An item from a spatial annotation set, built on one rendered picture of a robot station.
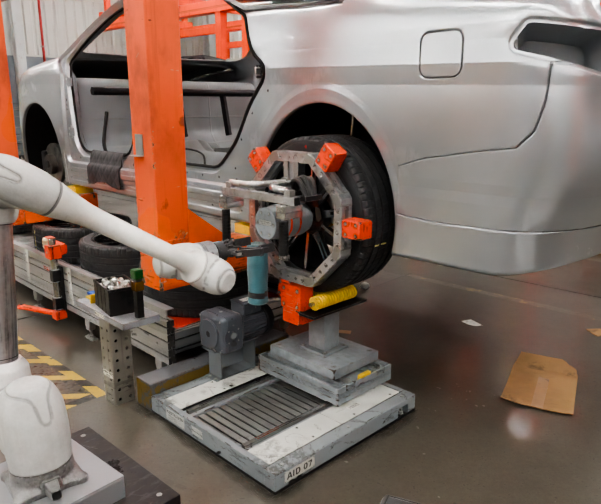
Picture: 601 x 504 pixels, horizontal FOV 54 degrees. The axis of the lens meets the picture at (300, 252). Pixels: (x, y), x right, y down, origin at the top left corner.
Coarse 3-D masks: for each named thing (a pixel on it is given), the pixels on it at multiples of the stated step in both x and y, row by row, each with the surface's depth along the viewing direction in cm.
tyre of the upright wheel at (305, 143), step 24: (288, 144) 248; (312, 144) 239; (360, 144) 242; (360, 168) 229; (384, 168) 238; (360, 192) 225; (384, 192) 233; (360, 216) 227; (384, 216) 232; (384, 240) 236; (288, 264) 262; (360, 264) 233; (384, 264) 249; (336, 288) 245
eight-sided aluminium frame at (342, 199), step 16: (272, 160) 244; (288, 160) 238; (304, 160) 231; (256, 176) 254; (272, 176) 254; (320, 176) 227; (336, 176) 228; (336, 192) 223; (256, 208) 259; (336, 208) 224; (336, 224) 225; (256, 240) 262; (336, 240) 227; (272, 256) 258; (336, 256) 228; (272, 272) 257; (288, 272) 250; (304, 272) 249; (320, 272) 237
